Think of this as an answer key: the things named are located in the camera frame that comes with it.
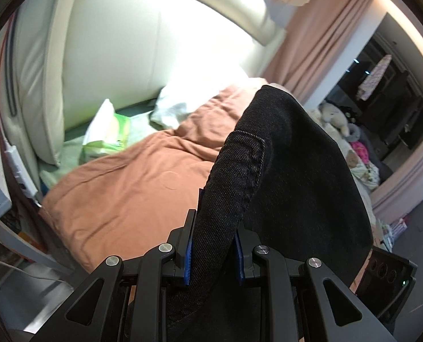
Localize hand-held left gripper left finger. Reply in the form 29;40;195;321
29;189;202;342

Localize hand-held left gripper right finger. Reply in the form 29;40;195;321
234;230;397;342

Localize black pants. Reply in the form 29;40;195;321
165;85;374;342

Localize orange blanket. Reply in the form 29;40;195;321
40;85;269;275

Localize bear print pillow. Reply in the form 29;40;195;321
347;150;379;189

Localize pink curtain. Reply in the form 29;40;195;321
265;0;379;104
372;114;423;214

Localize pink plush toy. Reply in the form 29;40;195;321
352;142;369;162

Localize grey plush elephant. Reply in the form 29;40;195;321
347;123;362;143

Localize green tissue pack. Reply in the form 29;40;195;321
82;99;131;157

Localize white pillow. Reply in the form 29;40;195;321
151;85;198;129

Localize beige plush toy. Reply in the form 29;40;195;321
318;101;351;136

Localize dark hanging coat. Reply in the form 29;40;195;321
386;71;423;146

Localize white power strip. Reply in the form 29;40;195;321
5;142;39;196

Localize floral hanging garment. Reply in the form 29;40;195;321
357;55;392;100

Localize cream padded headboard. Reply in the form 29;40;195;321
12;0;287;166

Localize white wire rack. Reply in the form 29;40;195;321
390;217;408;246

